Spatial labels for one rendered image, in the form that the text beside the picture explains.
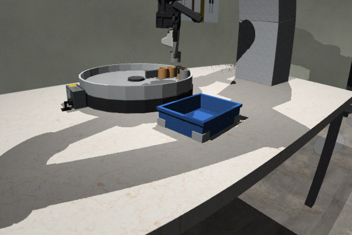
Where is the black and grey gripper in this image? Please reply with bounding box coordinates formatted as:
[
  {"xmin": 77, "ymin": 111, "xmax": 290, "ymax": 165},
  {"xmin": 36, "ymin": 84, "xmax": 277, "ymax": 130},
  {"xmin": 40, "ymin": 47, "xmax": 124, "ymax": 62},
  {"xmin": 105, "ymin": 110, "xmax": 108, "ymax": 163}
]
[{"xmin": 156, "ymin": 0, "xmax": 181, "ymax": 57}]

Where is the grey round turntable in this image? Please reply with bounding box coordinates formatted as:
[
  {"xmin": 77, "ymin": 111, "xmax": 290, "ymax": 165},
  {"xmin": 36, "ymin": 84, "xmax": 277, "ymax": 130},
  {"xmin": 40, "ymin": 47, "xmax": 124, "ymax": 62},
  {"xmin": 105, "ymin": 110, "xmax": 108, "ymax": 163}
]
[{"xmin": 61, "ymin": 63, "xmax": 193, "ymax": 113}]

